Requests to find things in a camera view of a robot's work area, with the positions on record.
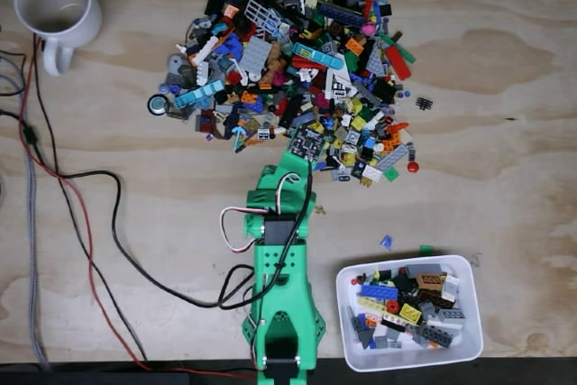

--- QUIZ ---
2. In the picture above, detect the grey round Lego disc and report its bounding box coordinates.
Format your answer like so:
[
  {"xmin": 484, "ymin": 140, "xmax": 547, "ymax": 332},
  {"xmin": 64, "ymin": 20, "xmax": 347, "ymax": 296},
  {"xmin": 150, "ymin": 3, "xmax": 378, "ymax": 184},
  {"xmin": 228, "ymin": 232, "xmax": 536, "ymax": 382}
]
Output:
[{"xmin": 165, "ymin": 53, "xmax": 188, "ymax": 75}]

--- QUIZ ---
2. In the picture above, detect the light blue long Lego plate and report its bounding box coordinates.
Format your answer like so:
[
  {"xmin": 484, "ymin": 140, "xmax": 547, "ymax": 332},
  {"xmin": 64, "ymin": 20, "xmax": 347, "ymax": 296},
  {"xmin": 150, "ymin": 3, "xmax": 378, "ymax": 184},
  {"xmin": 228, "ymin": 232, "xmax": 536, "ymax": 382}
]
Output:
[{"xmin": 173, "ymin": 79, "xmax": 225, "ymax": 110}]

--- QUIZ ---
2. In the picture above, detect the thick black cable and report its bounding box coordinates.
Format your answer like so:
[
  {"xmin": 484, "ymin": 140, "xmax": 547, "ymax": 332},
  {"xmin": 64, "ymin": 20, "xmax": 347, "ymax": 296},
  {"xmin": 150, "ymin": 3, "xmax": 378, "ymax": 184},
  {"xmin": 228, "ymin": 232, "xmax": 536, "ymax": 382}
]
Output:
[{"xmin": 58, "ymin": 160, "xmax": 316, "ymax": 312}]

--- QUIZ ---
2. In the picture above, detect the white printed Lego tile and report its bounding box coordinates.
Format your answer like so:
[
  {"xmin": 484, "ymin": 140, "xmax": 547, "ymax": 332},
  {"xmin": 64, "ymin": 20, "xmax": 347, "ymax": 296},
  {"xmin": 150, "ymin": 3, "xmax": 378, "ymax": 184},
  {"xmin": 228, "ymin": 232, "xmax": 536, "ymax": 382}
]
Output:
[{"xmin": 325, "ymin": 68, "xmax": 357, "ymax": 100}]

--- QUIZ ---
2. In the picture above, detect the black cable with inline connector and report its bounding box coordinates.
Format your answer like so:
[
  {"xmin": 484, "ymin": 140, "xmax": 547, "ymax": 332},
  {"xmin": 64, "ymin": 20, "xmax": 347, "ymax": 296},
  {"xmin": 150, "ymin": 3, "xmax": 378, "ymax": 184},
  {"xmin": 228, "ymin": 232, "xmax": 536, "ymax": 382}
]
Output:
[{"xmin": 0, "ymin": 107, "xmax": 60, "ymax": 179}]

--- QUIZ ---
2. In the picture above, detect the grey square Lego plate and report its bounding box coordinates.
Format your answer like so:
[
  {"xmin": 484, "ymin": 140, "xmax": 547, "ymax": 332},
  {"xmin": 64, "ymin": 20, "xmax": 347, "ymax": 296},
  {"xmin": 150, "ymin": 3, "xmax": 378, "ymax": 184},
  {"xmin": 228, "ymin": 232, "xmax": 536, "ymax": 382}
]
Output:
[{"xmin": 237, "ymin": 36, "xmax": 274, "ymax": 78}]

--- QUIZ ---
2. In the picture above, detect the dark grey short Lego brick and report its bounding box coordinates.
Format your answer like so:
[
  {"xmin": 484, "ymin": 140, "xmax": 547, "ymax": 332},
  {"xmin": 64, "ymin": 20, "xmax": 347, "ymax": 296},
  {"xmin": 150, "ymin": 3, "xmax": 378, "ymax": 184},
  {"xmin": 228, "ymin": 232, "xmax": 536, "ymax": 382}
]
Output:
[{"xmin": 439, "ymin": 307, "xmax": 466, "ymax": 324}]

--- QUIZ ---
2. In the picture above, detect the red long Lego plate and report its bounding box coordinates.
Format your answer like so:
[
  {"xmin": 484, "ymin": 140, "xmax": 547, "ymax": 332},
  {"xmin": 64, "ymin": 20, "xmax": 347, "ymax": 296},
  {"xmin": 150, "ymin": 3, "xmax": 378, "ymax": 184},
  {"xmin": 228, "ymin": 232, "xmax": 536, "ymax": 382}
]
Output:
[{"xmin": 383, "ymin": 44, "xmax": 413, "ymax": 82}]

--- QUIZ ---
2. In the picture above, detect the dark grey long Lego brick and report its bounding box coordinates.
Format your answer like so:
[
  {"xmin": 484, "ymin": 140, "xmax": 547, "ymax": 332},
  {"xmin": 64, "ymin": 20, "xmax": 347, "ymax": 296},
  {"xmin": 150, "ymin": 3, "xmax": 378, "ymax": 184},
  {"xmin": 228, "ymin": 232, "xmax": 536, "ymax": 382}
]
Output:
[{"xmin": 418, "ymin": 325, "xmax": 456, "ymax": 349}]

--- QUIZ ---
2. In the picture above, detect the white Lego lattice piece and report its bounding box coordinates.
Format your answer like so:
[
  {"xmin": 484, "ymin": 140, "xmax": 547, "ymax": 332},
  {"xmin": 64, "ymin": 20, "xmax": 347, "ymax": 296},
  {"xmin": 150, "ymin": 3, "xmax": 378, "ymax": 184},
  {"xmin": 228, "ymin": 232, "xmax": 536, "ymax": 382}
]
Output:
[{"xmin": 244, "ymin": 0, "xmax": 277, "ymax": 28}]

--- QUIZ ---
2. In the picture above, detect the dark blue long Lego brick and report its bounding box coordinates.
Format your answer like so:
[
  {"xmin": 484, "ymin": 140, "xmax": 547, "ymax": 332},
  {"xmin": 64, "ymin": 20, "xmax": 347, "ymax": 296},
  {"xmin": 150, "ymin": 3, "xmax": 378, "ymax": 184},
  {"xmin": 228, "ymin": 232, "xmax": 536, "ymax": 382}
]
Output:
[{"xmin": 316, "ymin": 0, "xmax": 365, "ymax": 28}]

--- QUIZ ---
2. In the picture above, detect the green long Lego bar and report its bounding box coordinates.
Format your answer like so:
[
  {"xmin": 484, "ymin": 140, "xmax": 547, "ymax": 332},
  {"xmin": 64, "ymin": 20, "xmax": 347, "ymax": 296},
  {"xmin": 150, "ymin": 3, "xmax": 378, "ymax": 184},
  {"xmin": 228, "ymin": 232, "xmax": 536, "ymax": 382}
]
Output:
[{"xmin": 377, "ymin": 32, "xmax": 417, "ymax": 65}]

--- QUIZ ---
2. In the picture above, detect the dark brown Lego brick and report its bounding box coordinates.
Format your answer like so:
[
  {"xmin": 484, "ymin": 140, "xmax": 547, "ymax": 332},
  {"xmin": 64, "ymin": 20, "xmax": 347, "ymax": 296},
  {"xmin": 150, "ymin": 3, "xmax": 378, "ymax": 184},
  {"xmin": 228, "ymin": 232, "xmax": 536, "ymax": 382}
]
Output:
[{"xmin": 417, "ymin": 289, "xmax": 454, "ymax": 309}]

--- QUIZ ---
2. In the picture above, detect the white Lego bracket piece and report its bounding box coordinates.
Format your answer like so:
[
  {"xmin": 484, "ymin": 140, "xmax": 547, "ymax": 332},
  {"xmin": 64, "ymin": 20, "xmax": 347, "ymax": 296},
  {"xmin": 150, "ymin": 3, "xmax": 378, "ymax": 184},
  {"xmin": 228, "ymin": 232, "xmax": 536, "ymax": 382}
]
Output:
[{"xmin": 188, "ymin": 35, "xmax": 220, "ymax": 66}]

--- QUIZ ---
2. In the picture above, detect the white ceramic mug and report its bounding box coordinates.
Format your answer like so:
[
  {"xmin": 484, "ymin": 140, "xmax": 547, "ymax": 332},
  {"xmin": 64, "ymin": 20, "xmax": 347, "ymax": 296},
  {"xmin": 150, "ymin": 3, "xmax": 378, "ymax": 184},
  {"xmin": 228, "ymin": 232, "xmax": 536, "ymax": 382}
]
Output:
[{"xmin": 13, "ymin": 0, "xmax": 103, "ymax": 78}]

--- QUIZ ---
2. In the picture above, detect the grey Lego wedge plate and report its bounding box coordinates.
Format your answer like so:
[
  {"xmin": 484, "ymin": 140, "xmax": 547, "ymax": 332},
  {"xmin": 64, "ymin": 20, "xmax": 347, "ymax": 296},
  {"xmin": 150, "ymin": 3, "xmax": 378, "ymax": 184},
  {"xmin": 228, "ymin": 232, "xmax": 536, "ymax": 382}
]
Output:
[{"xmin": 365, "ymin": 47, "xmax": 387, "ymax": 78}]

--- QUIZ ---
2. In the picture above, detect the white plastic bin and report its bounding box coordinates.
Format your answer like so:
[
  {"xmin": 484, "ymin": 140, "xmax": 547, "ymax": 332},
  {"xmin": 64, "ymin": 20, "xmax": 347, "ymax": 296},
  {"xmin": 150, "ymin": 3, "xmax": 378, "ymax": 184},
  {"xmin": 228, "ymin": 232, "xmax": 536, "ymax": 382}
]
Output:
[{"xmin": 335, "ymin": 254, "xmax": 485, "ymax": 373}]

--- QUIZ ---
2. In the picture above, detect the light grey Lego brick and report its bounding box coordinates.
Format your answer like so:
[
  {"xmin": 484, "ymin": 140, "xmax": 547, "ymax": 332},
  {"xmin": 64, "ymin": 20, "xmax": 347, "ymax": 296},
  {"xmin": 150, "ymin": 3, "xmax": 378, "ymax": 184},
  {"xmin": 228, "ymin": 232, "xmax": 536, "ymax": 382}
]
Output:
[{"xmin": 440, "ymin": 274, "xmax": 461, "ymax": 303}]

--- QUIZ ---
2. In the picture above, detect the tan Lego brick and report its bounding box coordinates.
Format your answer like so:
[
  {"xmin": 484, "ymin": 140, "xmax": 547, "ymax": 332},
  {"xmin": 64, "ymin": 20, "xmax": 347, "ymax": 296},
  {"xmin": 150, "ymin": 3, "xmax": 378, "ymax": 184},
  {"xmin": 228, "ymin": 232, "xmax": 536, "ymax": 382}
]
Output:
[{"xmin": 415, "ymin": 272, "xmax": 447, "ymax": 290}]

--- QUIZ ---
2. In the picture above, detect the grey long Lego plate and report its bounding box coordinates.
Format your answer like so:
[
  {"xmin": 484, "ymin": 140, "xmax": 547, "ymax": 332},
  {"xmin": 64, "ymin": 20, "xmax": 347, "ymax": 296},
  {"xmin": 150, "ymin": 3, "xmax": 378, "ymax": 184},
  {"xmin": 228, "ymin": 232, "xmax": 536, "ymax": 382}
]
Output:
[{"xmin": 376, "ymin": 143, "xmax": 409, "ymax": 172}]

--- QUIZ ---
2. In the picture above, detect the white red black servo cable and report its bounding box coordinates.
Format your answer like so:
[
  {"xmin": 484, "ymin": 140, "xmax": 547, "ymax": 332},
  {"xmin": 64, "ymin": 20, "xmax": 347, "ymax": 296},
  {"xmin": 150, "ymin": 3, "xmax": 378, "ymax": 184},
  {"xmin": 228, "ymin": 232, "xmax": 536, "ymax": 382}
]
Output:
[{"xmin": 218, "ymin": 171, "xmax": 302, "ymax": 255}]

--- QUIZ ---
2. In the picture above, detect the thin black cable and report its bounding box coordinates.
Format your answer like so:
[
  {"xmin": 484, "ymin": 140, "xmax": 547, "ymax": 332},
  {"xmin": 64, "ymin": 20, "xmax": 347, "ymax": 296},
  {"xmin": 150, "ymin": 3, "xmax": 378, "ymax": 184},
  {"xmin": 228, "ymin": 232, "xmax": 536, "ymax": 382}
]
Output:
[{"xmin": 32, "ymin": 32, "xmax": 150, "ymax": 362}]

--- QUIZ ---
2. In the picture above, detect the bare camera circuit board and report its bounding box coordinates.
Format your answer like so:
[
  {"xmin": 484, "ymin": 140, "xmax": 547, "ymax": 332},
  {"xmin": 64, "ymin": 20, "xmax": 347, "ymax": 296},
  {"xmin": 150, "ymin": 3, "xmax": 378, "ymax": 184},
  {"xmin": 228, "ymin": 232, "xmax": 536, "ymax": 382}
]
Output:
[{"xmin": 287, "ymin": 124, "xmax": 326, "ymax": 164}]

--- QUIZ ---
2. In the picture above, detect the yellow Lego brick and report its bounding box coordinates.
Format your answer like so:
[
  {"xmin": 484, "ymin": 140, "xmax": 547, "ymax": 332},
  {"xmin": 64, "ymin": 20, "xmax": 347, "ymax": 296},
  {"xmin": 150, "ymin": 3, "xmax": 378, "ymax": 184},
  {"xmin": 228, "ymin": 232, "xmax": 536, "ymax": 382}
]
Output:
[{"xmin": 398, "ymin": 302, "xmax": 424, "ymax": 325}]

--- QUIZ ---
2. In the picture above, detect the grey braided cable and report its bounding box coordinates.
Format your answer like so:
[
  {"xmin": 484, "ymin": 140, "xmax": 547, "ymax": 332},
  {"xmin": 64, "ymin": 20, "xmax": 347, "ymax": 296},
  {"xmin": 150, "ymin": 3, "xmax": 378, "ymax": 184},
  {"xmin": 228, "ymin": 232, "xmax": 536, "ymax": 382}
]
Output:
[{"xmin": 0, "ymin": 53, "xmax": 50, "ymax": 372}]

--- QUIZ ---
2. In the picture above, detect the silver and black Lego wheel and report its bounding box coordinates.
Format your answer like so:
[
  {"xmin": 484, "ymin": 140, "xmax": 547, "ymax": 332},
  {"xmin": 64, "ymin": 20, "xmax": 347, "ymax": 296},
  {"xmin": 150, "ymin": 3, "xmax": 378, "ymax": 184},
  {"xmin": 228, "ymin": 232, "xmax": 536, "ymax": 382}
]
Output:
[{"xmin": 148, "ymin": 94, "xmax": 170, "ymax": 116}]

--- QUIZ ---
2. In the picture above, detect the yellow Lego technic beam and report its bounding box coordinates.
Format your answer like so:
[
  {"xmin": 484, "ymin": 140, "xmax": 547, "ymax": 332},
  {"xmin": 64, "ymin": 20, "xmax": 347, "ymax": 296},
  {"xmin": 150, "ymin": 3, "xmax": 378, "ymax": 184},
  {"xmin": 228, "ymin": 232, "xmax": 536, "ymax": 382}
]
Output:
[{"xmin": 359, "ymin": 297, "xmax": 389, "ymax": 312}]

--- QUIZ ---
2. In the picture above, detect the cyan long Lego piece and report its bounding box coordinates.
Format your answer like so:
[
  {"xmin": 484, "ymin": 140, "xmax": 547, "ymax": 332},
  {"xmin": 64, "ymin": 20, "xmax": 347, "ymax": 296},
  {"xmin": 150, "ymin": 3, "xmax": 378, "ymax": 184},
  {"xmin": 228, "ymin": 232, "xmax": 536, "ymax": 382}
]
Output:
[{"xmin": 291, "ymin": 41, "xmax": 346, "ymax": 71}]

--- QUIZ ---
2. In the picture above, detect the dark grey Lego wedge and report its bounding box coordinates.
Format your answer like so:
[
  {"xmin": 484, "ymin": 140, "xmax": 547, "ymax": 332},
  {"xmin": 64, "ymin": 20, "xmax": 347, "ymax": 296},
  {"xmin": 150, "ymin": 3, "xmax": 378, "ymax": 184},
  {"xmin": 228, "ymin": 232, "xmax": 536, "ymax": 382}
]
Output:
[{"xmin": 355, "ymin": 328, "xmax": 376, "ymax": 350}]

